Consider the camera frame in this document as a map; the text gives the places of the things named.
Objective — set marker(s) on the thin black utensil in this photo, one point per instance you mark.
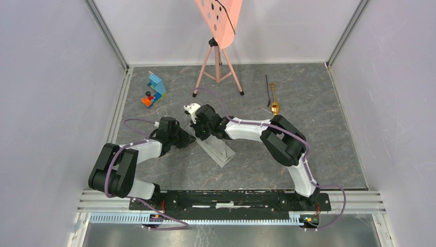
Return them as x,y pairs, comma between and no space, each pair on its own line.
268,93

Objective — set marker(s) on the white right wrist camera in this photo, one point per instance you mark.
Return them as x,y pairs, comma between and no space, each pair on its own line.
191,109

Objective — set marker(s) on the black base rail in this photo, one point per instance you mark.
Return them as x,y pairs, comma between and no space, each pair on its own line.
233,206

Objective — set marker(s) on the pink tripod stand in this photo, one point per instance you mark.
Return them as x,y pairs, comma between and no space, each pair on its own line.
218,77

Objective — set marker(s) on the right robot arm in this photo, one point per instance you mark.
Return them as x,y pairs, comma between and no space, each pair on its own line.
285,143

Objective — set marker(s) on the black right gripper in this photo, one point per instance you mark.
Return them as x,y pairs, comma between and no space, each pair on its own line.
204,129

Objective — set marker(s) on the blue toy brick figure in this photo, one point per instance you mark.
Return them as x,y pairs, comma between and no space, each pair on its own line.
156,84

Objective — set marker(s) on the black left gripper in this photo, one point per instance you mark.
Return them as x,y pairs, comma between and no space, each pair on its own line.
182,138

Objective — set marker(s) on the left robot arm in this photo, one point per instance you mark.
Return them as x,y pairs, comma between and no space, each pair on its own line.
114,172

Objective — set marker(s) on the grey cloth napkin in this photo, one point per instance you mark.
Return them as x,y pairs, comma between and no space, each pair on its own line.
216,148

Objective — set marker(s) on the gold spoon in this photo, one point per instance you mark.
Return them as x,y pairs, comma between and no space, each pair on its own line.
275,106

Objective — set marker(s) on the pink perforated board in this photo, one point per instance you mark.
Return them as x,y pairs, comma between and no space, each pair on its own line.
222,18

